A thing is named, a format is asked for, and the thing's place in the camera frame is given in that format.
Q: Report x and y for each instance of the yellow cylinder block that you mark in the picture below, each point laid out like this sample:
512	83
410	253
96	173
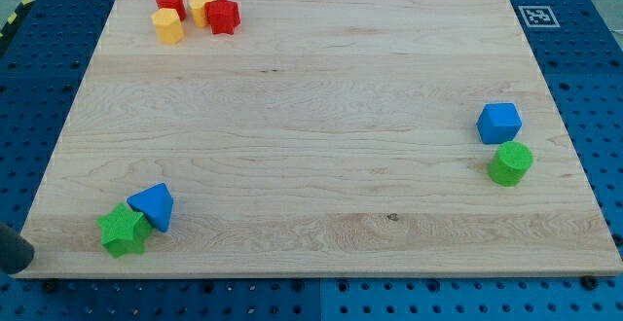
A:
198	12

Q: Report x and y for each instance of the blue triangular prism block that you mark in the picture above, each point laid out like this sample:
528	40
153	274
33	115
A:
156	204

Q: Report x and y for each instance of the red star block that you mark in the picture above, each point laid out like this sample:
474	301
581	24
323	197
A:
223	16

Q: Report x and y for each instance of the green star block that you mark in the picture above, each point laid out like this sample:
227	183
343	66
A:
124	231

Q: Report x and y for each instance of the blue cube block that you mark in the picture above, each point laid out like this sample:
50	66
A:
498	123

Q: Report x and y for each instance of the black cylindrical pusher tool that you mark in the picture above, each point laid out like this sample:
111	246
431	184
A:
16	252

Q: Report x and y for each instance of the wooden board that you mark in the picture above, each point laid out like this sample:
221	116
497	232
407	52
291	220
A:
325	138

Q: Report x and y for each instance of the green cylinder block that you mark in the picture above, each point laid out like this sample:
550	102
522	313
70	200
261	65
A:
510	163

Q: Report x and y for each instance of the red cylinder block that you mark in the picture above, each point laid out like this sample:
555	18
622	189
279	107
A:
177	5

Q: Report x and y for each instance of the white fiducial marker tag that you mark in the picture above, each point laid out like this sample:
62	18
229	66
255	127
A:
537	16

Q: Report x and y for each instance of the yellow black hazard tape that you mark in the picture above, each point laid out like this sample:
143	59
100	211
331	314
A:
16	18

